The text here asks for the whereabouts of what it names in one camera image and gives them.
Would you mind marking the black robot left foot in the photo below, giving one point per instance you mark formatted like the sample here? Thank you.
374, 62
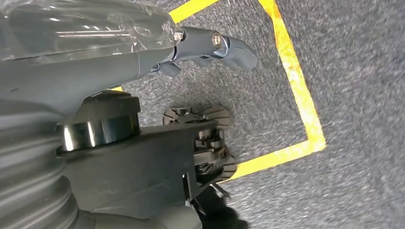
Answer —
142, 164

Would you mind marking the yellow floor tape marking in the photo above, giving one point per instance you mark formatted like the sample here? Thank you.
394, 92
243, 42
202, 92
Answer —
303, 110

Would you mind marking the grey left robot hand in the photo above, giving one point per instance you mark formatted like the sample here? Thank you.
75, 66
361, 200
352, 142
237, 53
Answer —
79, 75

